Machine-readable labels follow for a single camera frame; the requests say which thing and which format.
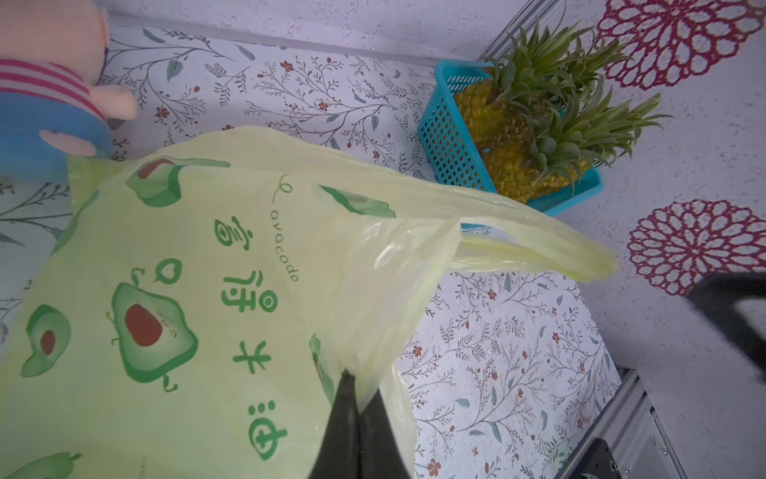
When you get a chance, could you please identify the pineapple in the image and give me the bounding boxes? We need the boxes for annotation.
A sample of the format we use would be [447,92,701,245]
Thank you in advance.
[454,25,624,148]
[481,78,664,204]

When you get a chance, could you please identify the teal plastic basket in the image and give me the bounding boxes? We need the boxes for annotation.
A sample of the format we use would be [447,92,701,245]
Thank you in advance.
[418,60,604,217]

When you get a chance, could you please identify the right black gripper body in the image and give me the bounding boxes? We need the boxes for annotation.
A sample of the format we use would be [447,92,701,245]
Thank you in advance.
[686,273,765,377]

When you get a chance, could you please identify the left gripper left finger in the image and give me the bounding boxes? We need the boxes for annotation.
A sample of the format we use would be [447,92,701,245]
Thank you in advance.
[308,370,360,479]

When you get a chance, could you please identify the plush doll toy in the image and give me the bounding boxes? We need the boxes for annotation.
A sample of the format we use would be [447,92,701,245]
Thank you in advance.
[1,0,138,183]

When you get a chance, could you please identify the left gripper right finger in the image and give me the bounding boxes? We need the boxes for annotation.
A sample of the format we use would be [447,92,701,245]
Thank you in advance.
[358,391,411,479]

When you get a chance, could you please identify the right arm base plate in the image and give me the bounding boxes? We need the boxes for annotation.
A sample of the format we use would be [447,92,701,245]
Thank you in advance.
[568,438,622,479]

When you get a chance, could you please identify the avocado print green plastic bag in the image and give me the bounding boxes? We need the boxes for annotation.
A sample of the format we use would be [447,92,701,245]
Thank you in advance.
[1,127,618,478]

